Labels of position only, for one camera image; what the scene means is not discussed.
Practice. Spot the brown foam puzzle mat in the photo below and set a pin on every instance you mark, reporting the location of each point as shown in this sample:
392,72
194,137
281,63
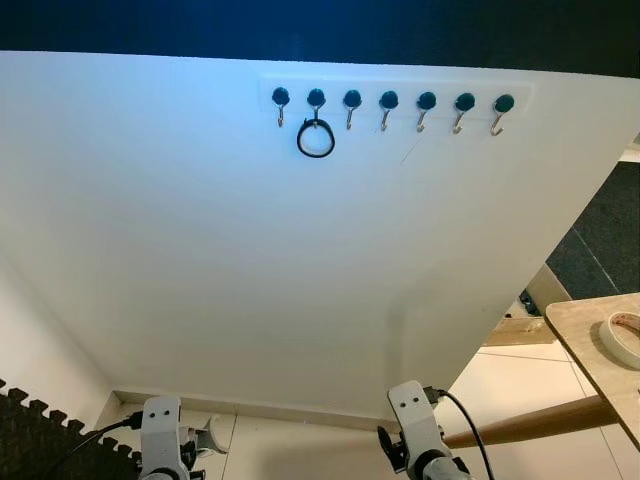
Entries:
40,445

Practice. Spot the cardboard box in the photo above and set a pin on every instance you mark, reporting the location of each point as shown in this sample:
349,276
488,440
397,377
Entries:
520,330

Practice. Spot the wooden table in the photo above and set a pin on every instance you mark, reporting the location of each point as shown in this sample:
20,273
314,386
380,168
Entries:
575,330

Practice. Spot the beige tape roll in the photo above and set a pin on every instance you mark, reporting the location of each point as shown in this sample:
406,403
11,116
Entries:
612,345

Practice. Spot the dark floor mat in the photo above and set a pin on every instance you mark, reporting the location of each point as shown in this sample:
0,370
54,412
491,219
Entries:
605,240

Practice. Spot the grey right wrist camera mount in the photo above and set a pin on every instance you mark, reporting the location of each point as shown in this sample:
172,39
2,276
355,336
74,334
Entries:
410,410

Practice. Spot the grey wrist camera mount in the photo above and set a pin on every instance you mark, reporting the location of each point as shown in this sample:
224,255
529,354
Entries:
410,410
160,425

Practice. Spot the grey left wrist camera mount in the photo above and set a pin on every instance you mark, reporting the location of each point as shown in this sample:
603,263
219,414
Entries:
160,425

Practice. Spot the blue-knob metal wall hook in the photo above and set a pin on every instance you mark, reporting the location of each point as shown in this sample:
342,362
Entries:
316,97
426,100
464,101
352,98
503,102
281,96
389,99

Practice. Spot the white hook rail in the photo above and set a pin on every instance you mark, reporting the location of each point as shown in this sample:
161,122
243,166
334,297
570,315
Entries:
400,82

